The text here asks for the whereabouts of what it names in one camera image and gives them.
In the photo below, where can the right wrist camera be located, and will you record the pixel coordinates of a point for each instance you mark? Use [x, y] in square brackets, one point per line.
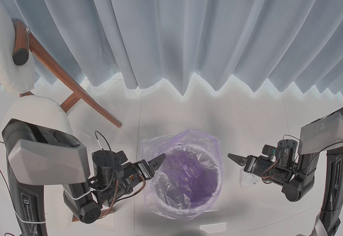
[268, 151]

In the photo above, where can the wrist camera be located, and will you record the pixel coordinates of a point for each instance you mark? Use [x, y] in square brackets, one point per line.
[121, 157]
[268, 151]

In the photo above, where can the white trash bin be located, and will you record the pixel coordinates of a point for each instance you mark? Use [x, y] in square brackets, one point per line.
[217, 176]

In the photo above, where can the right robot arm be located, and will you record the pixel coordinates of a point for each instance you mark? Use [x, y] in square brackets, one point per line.
[316, 154]

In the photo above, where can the crumpled clear plastic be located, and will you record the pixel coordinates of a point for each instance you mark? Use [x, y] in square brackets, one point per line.
[248, 180]

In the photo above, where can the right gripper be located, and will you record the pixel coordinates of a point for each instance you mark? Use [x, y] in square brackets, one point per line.
[258, 166]

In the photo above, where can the white cushioned wooden chair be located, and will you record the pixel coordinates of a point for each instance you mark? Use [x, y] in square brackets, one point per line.
[34, 111]

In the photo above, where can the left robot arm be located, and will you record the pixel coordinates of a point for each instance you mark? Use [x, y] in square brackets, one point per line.
[45, 160]

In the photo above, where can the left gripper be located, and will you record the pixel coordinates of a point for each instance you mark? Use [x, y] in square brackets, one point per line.
[140, 173]

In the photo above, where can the pale blue curtain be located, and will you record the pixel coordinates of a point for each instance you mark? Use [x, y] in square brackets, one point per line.
[171, 15]

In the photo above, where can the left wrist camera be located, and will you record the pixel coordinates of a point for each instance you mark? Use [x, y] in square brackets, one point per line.
[121, 157]

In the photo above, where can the purple plastic bag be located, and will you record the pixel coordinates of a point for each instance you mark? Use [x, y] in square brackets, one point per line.
[187, 170]

